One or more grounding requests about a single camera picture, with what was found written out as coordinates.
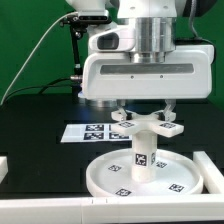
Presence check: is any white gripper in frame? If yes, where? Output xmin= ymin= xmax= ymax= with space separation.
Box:
xmin=82 ymin=45 xmax=214 ymax=121

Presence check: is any white cross-shaped table base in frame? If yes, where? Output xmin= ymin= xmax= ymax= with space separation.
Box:
xmin=111 ymin=111 xmax=184 ymax=138

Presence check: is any white round table top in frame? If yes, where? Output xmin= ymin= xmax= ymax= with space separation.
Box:
xmin=86 ymin=149 xmax=203 ymax=197

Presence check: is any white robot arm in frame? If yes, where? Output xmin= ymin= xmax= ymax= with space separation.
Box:
xmin=66 ymin=0 xmax=217 ymax=117

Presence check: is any white marker sheet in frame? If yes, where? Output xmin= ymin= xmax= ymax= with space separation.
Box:
xmin=61 ymin=123 xmax=131 ymax=143

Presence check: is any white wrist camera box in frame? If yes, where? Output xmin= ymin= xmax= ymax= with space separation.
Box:
xmin=89 ymin=25 xmax=135 ymax=52

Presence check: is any white right fence rail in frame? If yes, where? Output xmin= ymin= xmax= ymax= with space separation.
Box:
xmin=193 ymin=151 xmax=224 ymax=195

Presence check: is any white fence rail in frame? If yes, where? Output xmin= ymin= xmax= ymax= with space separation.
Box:
xmin=193 ymin=151 xmax=224 ymax=195
xmin=0 ymin=156 xmax=8 ymax=184
xmin=0 ymin=194 xmax=224 ymax=224

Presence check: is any black base cable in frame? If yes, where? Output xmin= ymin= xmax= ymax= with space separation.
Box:
xmin=3 ymin=77 xmax=84 ymax=104

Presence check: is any black camera on stand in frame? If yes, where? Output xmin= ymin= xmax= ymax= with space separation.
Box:
xmin=59 ymin=10 xmax=112 ymax=82

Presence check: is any grey camera cable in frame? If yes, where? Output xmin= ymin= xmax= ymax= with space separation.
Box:
xmin=0 ymin=12 xmax=79 ymax=107

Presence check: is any white front fence rail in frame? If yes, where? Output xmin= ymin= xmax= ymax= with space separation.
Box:
xmin=0 ymin=194 xmax=224 ymax=224

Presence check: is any white left fence rail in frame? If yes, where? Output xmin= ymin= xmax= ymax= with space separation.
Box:
xmin=0 ymin=156 xmax=8 ymax=184

